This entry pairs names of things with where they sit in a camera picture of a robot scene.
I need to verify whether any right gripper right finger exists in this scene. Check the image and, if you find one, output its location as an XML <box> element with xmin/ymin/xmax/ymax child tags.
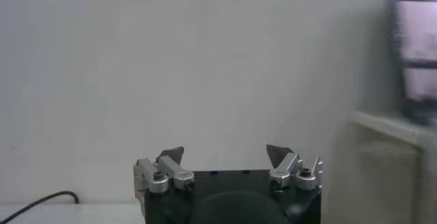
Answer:
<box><xmin>265</xmin><ymin>143</ymin><xmax>324</xmax><ymax>192</ymax></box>

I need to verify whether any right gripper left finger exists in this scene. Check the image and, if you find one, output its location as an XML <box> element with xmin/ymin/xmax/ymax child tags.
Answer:
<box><xmin>132</xmin><ymin>145</ymin><xmax>196</xmax><ymax>201</ymax></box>

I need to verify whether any white side table with laptop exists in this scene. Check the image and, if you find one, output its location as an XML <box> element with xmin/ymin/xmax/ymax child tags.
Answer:
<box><xmin>348</xmin><ymin>109</ymin><xmax>437</xmax><ymax>224</ymax></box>

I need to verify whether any open laptop computer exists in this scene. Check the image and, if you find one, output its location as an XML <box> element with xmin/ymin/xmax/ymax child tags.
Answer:
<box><xmin>385</xmin><ymin>0</ymin><xmax>437</xmax><ymax>126</ymax></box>

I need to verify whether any black pot power cord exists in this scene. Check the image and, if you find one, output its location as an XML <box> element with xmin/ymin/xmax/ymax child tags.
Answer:
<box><xmin>0</xmin><ymin>190</ymin><xmax>81</xmax><ymax>224</ymax></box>

